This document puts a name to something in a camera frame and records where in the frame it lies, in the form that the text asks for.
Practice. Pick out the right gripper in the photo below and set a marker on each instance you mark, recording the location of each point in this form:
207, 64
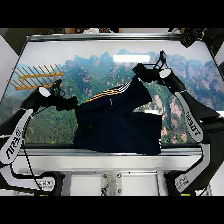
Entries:
145, 73

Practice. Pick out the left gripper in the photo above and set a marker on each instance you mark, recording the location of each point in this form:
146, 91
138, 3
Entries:
66, 103

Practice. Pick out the navy trousers with yellow stripes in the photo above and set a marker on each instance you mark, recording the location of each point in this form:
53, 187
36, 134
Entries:
116, 126

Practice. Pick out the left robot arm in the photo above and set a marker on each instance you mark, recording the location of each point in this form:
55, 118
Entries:
15, 140

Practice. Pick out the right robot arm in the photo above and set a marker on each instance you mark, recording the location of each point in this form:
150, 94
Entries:
190, 110

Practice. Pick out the heap of clothes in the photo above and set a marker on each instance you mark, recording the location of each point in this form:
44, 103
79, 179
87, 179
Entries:
193, 35

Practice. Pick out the yellow wooden rack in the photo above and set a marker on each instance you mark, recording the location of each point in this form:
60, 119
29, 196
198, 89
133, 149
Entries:
36, 76

